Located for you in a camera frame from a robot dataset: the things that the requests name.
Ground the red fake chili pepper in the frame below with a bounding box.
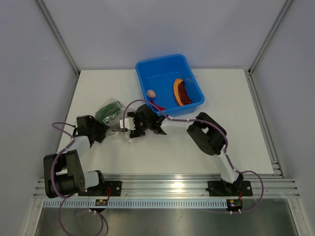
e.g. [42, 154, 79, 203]
[151, 99, 165, 111]

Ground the fake egg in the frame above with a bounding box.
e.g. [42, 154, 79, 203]
[146, 89, 156, 98]

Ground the clear zip top bag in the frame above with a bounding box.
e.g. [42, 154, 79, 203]
[94, 98, 131, 143]

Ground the fake steak slice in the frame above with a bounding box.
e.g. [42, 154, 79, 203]
[173, 78, 192, 106]

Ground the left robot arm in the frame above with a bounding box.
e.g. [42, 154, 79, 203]
[43, 116, 110, 198]

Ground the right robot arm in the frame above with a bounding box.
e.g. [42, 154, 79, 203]
[121, 104, 244, 196]

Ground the fake green onion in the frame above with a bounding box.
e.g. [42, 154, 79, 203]
[95, 101, 123, 124]

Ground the blue plastic bin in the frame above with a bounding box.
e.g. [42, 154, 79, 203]
[135, 54, 205, 117]

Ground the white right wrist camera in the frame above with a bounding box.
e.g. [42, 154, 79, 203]
[120, 118, 135, 130]

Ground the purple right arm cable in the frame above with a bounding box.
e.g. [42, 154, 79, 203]
[123, 99, 239, 173]

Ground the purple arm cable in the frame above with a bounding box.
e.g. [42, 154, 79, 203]
[123, 99, 239, 173]
[50, 122, 82, 199]

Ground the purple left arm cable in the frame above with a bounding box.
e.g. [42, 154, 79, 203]
[50, 122, 82, 199]

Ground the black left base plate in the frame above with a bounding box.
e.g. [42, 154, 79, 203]
[78, 180, 122, 197]

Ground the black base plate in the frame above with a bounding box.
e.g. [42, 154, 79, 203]
[206, 180, 253, 197]
[78, 180, 122, 197]

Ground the white slotted cable duct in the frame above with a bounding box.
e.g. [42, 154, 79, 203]
[44, 198, 227, 209]

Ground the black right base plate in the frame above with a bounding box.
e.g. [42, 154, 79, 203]
[206, 180, 253, 197]

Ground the left aluminium frame post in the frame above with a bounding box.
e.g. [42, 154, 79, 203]
[35, 0, 80, 77]

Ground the aluminium frame post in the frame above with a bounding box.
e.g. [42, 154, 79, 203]
[248, 0, 294, 75]
[35, 0, 80, 77]

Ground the aluminium mounting rail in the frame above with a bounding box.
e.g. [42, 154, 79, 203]
[33, 174, 301, 199]

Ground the right aluminium frame post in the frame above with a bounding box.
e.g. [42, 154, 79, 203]
[248, 0, 294, 75]

